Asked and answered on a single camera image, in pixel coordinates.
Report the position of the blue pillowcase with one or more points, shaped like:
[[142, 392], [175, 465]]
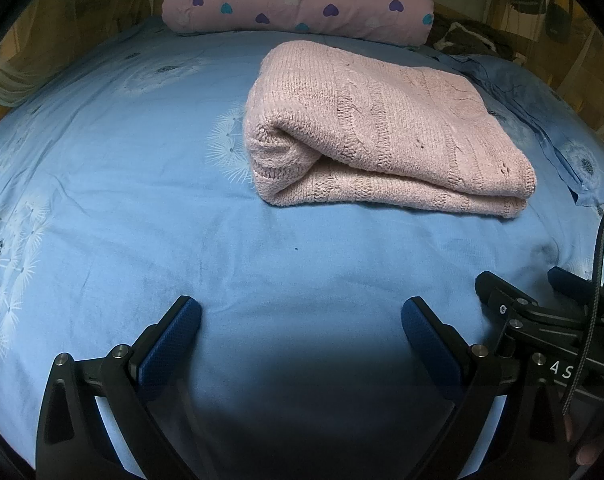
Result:
[[542, 120]]

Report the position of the blue dandelion print bedsheet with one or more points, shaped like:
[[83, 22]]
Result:
[[131, 185]]

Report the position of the person's right hand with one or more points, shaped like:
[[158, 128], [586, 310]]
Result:
[[589, 452]]

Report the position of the pink heart-patterned pillow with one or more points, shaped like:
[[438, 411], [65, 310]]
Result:
[[292, 5]]

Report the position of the pink knit cardigan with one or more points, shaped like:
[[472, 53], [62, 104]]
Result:
[[382, 120]]

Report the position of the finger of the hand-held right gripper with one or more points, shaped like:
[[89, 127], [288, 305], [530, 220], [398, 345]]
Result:
[[497, 295], [572, 285]]

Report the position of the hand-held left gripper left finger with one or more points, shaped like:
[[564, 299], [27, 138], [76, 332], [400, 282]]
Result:
[[171, 345]]

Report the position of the dark grey clothing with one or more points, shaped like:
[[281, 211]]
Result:
[[472, 37]]

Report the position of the white sheer mosquito net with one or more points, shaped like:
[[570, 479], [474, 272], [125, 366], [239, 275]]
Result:
[[1, 85]]

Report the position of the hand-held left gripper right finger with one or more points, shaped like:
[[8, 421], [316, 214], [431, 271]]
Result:
[[427, 345]]

